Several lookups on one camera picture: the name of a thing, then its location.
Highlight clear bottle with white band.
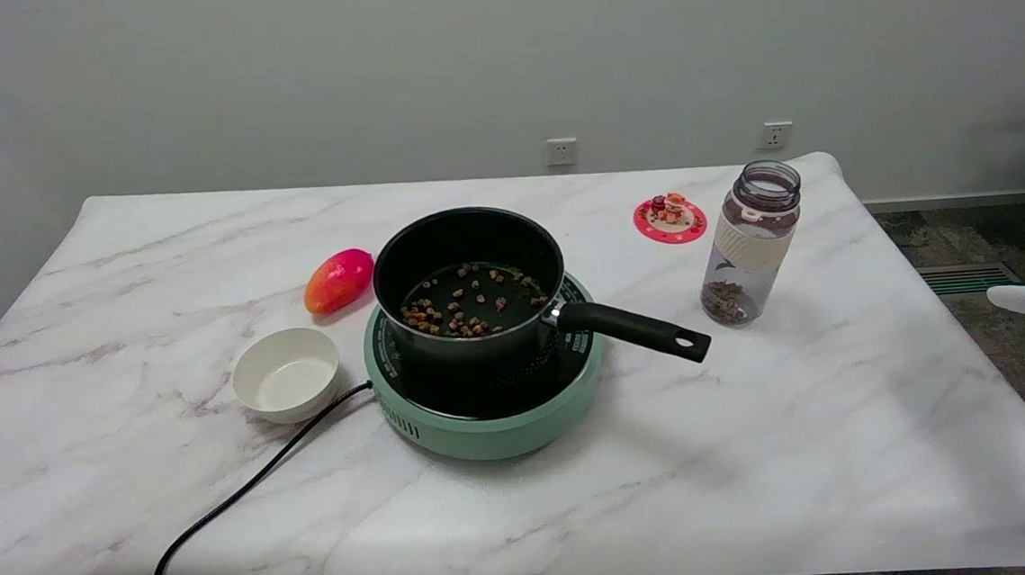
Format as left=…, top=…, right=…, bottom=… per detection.
left=692, top=157, right=812, bottom=330

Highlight green induction cooker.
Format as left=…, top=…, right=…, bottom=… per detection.
left=359, top=269, right=613, bottom=470

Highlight small orange figurine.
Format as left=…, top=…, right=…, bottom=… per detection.
left=650, top=191, right=688, bottom=226

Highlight red round coaster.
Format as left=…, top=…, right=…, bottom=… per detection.
left=632, top=193, right=709, bottom=247

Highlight black power cable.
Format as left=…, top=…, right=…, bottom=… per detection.
left=140, top=381, right=387, bottom=575

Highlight black saucepan with handle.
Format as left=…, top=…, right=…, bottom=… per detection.
left=368, top=191, right=715, bottom=387

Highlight floor vent grille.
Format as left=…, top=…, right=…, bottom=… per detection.
left=916, top=260, right=1022, bottom=298

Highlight white bowl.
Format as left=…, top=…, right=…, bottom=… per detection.
left=229, top=325, right=345, bottom=427

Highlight red orange mango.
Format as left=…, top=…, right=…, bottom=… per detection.
left=301, top=247, right=379, bottom=317

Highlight brown food pieces in saucepan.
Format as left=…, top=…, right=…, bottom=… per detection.
left=398, top=258, right=553, bottom=344

